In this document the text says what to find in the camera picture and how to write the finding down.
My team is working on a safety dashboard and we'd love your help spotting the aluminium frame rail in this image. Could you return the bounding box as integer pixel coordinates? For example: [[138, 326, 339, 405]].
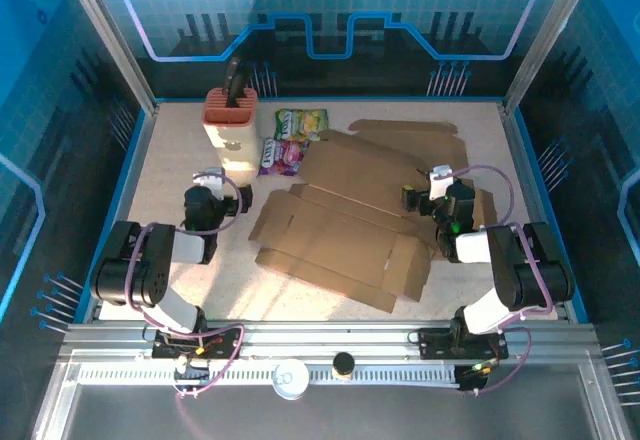
[[58, 318, 601, 359]]

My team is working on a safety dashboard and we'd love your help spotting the white round lid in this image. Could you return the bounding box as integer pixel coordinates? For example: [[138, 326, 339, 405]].
[[272, 358, 311, 402]]

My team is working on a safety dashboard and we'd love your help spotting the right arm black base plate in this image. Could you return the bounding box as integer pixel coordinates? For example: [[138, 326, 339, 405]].
[[416, 327, 510, 361]]

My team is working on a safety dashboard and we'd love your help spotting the yellow green candy bag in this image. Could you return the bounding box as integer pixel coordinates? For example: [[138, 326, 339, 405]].
[[272, 108, 330, 148]]

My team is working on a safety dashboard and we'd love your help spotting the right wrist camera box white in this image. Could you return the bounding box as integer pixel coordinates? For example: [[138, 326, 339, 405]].
[[428, 164, 457, 201]]

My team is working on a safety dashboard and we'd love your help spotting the aluminium frame post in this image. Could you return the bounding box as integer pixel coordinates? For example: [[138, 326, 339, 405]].
[[54, 0, 160, 114], [502, 0, 601, 114]]

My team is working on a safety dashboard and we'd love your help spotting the cream knife block orange top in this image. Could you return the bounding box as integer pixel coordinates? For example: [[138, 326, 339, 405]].
[[201, 87, 261, 187]]

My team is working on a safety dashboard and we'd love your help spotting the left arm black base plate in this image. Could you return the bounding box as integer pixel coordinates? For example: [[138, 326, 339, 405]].
[[151, 323, 246, 360]]

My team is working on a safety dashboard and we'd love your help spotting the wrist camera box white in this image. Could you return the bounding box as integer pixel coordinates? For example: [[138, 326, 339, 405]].
[[193, 169, 227, 197], [428, 164, 457, 201]]

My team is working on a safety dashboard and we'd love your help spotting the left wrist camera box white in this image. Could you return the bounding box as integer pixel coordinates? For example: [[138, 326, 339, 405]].
[[193, 169, 227, 197]]

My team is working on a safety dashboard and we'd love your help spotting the white slotted cable duct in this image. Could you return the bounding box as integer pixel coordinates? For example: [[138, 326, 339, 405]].
[[77, 363, 462, 385]]

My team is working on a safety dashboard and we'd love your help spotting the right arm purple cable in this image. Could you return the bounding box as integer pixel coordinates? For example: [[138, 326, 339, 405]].
[[439, 164, 555, 399]]

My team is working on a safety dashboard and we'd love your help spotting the black knife handle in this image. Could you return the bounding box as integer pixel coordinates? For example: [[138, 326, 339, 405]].
[[223, 58, 250, 110]]

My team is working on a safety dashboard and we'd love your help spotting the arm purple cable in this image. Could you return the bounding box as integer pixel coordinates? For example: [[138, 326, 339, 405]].
[[439, 164, 555, 399], [122, 172, 247, 401]]

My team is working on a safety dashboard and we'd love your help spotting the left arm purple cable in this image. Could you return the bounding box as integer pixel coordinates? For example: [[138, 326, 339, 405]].
[[122, 172, 247, 401]]

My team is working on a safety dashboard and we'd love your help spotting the brown cardboard box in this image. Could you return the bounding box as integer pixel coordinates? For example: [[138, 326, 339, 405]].
[[248, 128, 437, 314], [348, 118, 500, 261]]

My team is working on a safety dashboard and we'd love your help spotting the purple candy bag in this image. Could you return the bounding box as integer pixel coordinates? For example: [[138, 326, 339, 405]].
[[257, 138, 309, 177]]

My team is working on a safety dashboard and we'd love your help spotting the black round knob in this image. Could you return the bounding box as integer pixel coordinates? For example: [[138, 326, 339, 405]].
[[331, 352, 355, 380]]

